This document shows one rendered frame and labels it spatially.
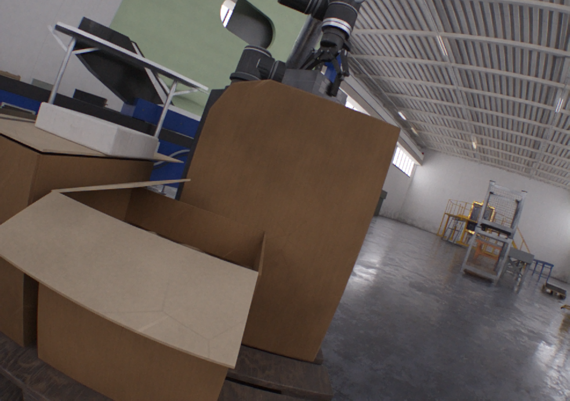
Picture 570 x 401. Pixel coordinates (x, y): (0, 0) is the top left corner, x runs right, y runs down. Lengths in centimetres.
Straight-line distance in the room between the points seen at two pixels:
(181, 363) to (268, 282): 41
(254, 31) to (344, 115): 342
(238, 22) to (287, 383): 388
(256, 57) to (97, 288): 186
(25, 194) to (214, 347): 42
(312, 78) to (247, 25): 329
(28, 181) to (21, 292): 22
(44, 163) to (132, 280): 30
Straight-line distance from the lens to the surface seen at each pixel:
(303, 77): 95
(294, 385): 89
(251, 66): 206
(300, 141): 84
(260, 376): 87
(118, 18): 318
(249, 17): 422
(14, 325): 77
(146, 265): 43
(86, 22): 302
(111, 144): 76
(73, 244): 46
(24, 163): 61
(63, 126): 85
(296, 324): 94
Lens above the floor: 66
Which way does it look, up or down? 2 degrees down
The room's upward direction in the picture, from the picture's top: 19 degrees clockwise
